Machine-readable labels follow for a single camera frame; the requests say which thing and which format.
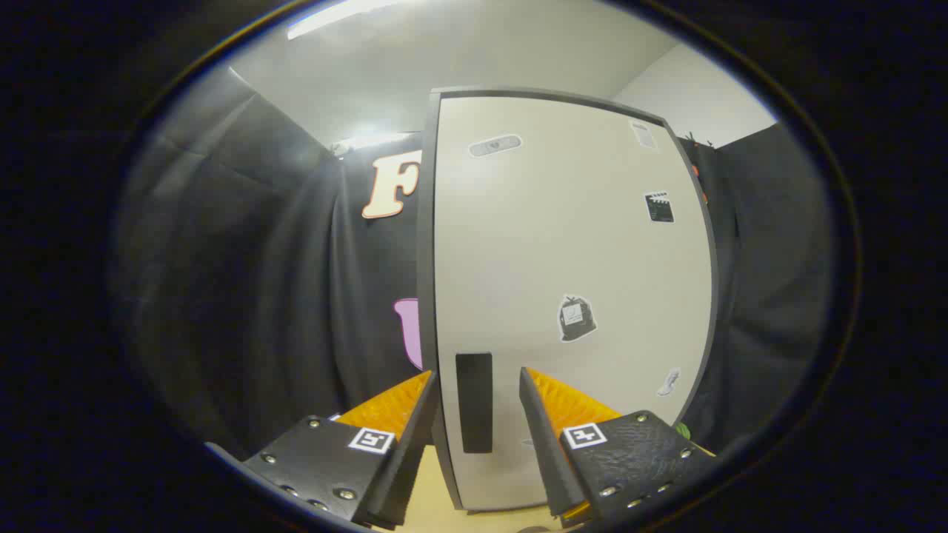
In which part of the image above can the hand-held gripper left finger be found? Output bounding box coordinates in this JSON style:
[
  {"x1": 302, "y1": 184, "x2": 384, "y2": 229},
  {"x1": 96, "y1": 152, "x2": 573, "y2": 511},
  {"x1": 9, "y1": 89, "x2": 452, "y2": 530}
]
[{"x1": 241, "y1": 369, "x2": 441, "y2": 530}]

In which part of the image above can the black backdrop cloth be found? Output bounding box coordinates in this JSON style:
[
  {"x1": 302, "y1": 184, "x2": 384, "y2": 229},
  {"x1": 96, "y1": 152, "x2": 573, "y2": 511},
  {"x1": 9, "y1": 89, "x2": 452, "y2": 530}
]
[{"x1": 111, "y1": 67, "x2": 838, "y2": 460}]

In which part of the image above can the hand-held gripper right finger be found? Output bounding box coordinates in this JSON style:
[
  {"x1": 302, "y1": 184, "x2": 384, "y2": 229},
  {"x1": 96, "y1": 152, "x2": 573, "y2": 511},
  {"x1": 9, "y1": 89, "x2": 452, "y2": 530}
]
[{"x1": 517, "y1": 366, "x2": 718, "y2": 529}]

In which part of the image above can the grey shoe cabinet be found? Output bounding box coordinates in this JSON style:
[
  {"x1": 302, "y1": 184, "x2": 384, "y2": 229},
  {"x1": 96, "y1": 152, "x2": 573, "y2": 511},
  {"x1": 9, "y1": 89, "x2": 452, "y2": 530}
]
[{"x1": 416, "y1": 85, "x2": 721, "y2": 513}]

